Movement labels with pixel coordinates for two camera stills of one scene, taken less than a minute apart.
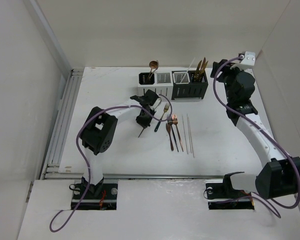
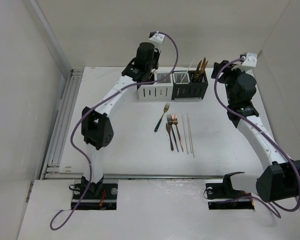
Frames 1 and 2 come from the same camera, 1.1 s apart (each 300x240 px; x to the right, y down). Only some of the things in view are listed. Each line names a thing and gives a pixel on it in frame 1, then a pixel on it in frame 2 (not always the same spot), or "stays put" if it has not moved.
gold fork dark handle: x=166 y=108 stays put
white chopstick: x=187 y=69 stays put
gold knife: x=197 y=72 stays put
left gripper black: x=144 y=123 → x=156 y=52
